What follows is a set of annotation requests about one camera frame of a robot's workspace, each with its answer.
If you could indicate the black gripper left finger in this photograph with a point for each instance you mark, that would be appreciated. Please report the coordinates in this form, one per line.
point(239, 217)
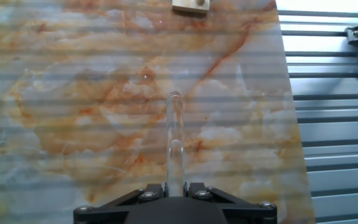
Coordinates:
point(98, 213)

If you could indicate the orange marble pattern mat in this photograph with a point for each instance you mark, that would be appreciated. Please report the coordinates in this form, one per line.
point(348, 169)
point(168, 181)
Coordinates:
point(73, 93)

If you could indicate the wooden test tube rack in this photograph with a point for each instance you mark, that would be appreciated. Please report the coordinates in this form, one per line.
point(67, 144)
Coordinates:
point(185, 5)

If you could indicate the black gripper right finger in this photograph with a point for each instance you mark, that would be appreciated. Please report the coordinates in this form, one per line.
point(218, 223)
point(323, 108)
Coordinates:
point(253, 213)

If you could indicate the clear glass test tube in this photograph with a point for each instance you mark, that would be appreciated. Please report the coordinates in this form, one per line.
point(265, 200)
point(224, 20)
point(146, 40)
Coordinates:
point(175, 140)

